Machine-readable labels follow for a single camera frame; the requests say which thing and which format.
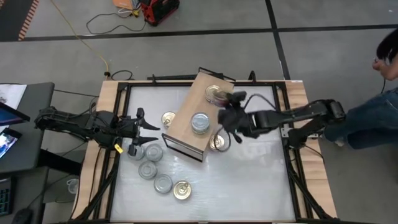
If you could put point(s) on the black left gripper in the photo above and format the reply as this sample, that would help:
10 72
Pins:
122 119

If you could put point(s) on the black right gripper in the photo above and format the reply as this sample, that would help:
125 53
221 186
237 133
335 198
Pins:
245 123

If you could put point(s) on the blue pink salmon can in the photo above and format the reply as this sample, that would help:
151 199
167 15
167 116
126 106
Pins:
182 190
217 142
167 119
212 93
221 99

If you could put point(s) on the green white tuna can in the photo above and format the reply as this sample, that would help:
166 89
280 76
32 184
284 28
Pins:
200 122
163 183
147 170
139 154
154 152

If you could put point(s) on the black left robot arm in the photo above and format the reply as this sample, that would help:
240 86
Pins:
93 126

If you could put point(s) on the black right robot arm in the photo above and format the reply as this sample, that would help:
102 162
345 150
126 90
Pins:
311 112

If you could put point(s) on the small yellow tag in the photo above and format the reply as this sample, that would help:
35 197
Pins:
118 148

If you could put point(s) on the clear plastic cup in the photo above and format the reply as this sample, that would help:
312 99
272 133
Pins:
73 186

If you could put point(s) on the dark gray side desk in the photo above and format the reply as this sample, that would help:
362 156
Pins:
37 140

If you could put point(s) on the red black tool case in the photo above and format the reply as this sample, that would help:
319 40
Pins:
158 11

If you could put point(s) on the orange box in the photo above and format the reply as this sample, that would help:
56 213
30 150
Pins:
122 3

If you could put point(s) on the laptop with blue screen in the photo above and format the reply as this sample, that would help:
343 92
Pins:
9 116

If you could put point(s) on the smartphone with lit screen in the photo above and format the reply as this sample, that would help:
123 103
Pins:
7 141

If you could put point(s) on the white paper sheet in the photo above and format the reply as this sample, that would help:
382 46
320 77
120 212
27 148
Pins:
12 93

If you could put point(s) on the person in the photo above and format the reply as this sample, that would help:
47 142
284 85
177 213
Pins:
373 121

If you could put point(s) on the black computer mouse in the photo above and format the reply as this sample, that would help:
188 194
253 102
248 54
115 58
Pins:
21 216

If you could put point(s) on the black keyboard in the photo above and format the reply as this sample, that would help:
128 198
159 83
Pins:
5 197

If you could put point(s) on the black orange-striped floor mat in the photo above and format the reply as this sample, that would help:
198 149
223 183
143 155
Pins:
12 18

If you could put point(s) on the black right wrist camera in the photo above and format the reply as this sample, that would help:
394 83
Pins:
239 96

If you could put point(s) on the wooden shelf black metal frame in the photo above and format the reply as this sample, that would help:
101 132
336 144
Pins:
186 115

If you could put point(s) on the black aluminium table frame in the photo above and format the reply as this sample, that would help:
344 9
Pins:
149 84

